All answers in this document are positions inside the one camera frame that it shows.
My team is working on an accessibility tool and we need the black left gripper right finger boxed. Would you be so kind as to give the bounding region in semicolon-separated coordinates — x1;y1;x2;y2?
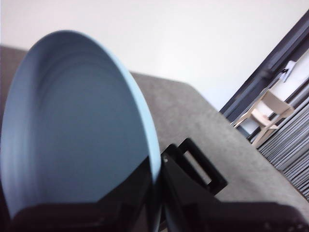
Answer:
161;154;309;232

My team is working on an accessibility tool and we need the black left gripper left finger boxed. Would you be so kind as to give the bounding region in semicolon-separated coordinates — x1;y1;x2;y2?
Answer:
9;156;156;232

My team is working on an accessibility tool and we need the pale blue round plate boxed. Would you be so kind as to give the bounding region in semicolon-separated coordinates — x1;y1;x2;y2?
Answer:
0;29;162;232

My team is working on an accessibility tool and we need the black plastic plate rack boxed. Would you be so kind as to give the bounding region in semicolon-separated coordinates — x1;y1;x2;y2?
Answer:
166;137;228;197

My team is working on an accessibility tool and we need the beige wooden chair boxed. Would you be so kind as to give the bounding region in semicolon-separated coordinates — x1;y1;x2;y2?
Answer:
233;88;295;148

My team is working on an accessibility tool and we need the white wall box with plug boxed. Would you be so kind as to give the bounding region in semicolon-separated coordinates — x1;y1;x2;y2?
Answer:
279;60;297;83

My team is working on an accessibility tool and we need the dark metal wall frame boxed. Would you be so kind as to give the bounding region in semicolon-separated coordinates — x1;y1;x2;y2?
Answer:
218;9;309;120

